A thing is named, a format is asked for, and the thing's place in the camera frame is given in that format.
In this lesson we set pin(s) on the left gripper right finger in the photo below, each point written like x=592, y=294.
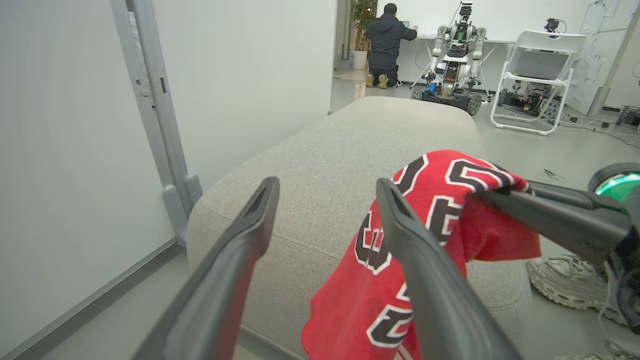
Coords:
x=430, y=290

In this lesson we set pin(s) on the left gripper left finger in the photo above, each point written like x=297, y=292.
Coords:
x=215, y=280

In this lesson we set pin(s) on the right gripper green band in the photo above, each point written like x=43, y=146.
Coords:
x=629, y=270

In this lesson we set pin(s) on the red jersey with black lettering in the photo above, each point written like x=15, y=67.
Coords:
x=475, y=235

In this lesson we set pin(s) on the grey fabric sofa seat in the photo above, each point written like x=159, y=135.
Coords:
x=325, y=165

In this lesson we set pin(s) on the white grey sneaker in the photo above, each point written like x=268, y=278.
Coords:
x=565, y=285

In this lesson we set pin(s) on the black electronic device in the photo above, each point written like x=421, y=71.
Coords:
x=630, y=116

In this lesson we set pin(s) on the grey slanted pole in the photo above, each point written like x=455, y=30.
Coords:
x=607, y=75

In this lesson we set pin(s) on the white folding chair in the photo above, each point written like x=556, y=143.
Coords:
x=550, y=40

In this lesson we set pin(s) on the white desk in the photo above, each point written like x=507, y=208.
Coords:
x=500, y=40

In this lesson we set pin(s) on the white grey wheeled robot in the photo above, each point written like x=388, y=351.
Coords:
x=452, y=65

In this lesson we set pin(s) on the person in black clothes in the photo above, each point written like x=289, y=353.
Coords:
x=385, y=40

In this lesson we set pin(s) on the potted green plant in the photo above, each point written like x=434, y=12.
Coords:
x=361, y=20

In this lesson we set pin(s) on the small black camera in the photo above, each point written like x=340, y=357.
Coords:
x=552, y=25

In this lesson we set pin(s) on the grey partition frame post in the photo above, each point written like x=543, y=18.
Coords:
x=150, y=100

